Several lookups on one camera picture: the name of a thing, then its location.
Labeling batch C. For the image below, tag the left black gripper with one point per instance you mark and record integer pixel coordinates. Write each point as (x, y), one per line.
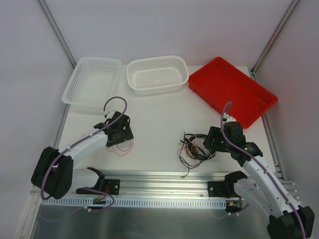
(122, 136)

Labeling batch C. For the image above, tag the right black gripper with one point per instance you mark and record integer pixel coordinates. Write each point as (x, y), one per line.
(212, 139)

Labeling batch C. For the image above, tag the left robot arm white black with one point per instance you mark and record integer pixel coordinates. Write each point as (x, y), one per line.
(64, 161)

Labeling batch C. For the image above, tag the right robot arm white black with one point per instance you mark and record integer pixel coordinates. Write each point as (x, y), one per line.
(257, 184)

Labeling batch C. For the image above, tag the clear white rectangular basket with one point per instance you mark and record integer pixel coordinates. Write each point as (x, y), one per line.
(92, 83)

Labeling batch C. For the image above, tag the red plastic tray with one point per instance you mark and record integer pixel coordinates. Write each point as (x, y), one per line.
(219, 82)

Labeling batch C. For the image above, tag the white perforated rounded basket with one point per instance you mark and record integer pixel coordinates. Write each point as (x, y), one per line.
(157, 75)

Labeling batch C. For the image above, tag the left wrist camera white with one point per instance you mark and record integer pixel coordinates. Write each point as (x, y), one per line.
(109, 114)

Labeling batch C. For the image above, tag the aluminium mounting rail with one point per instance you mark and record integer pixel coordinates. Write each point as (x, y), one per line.
(119, 182)

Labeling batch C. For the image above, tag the white slotted cable duct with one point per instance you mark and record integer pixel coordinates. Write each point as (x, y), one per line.
(139, 203)

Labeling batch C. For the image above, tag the right aluminium frame post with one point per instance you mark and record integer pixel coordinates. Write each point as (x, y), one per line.
(275, 35)

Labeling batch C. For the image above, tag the aluminium frame post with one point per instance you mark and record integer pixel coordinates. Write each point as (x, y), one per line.
(57, 32)
(275, 35)

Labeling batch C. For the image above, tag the left aluminium frame post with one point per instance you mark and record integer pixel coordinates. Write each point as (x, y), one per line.
(57, 32)

